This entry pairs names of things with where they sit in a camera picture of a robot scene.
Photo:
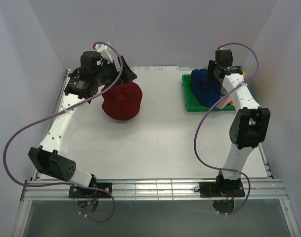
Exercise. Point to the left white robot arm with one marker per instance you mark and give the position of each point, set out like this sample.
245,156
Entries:
50,157

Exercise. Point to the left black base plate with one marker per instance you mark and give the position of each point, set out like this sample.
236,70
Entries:
76,192

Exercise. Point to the dark red bucket hat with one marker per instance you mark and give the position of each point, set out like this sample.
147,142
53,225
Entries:
123,101

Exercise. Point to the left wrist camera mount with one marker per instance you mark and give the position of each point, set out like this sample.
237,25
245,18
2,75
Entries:
104,50

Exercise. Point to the grey bucket hat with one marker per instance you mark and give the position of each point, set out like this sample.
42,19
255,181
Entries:
223,92

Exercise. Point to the blue bucket hat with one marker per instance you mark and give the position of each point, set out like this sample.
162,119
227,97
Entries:
207,93

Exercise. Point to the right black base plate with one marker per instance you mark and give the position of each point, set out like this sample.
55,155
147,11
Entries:
213,190

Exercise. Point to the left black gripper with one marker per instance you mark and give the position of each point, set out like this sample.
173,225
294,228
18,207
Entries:
128,75

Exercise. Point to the green plastic tray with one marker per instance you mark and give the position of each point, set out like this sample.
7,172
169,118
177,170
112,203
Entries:
191,103

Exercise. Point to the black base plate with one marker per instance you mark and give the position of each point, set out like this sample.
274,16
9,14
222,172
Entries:
76,192
213,190

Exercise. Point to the aluminium rail frame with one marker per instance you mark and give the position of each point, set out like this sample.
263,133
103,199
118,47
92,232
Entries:
151,163

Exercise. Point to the pink bucket hat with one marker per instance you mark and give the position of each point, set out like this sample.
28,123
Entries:
224,103

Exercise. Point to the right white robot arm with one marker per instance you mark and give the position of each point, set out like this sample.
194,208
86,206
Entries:
248,128

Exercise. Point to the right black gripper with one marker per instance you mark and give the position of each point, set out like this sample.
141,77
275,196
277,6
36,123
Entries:
211,65

